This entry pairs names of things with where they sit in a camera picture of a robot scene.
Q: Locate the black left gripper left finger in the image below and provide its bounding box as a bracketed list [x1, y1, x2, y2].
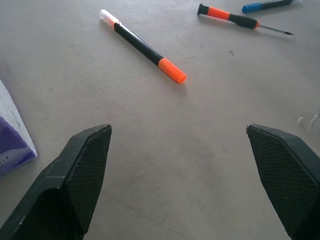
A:
[0, 123, 113, 240]

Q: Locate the orange and black screwdriver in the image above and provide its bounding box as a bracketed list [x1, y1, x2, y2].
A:
[197, 3, 295, 36]

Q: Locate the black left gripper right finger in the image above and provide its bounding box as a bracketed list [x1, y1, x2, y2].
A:
[246, 123, 320, 240]

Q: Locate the purple and white packet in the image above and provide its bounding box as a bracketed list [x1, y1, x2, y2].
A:
[0, 78, 39, 177]

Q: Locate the blue and black marker pen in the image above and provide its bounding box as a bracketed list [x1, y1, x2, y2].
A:
[241, 0, 303, 14]

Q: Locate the orange and black highlighter pen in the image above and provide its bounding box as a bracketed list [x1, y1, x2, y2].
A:
[99, 9, 187, 86]

